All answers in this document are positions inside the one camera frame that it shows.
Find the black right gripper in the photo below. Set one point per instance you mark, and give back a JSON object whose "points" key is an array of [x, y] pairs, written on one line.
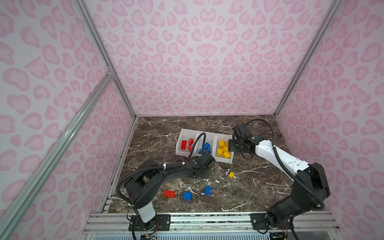
{"points": [[231, 146]]}

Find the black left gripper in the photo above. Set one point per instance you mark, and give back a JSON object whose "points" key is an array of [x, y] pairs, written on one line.
{"points": [[206, 175]]}

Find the blue lego brick diagonal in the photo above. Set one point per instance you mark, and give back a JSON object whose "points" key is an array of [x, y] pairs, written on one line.
{"points": [[207, 146]]}

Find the blue lego brick front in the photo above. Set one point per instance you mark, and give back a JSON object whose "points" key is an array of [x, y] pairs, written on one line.
{"points": [[187, 196]]}

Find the long red lego brick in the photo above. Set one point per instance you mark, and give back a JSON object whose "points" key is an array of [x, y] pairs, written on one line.
{"points": [[184, 145]]}

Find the yellow lego brick pair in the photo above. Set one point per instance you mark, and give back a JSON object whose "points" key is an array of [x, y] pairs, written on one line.
{"points": [[226, 155]]}

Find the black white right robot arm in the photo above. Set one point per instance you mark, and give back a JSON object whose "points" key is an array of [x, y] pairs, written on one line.
{"points": [[310, 186]]}

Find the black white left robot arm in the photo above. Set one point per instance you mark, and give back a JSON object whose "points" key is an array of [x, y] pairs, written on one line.
{"points": [[140, 187]]}

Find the white right bin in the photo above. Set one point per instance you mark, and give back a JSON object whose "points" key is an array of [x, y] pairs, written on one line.
{"points": [[225, 138]]}

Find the white left bin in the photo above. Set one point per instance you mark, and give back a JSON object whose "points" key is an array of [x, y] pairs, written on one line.
{"points": [[186, 135]]}

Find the red lego brick front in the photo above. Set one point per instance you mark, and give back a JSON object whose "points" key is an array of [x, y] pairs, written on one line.
{"points": [[169, 194]]}

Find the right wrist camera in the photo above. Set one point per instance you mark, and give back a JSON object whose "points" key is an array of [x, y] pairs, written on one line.
{"points": [[241, 132]]}

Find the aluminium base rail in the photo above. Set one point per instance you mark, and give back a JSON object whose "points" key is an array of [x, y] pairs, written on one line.
{"points": [[215, 226]]}

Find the diagonal aluminium frame bar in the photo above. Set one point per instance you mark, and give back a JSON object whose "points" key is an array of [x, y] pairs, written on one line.
{"points": [[19, 207]]}

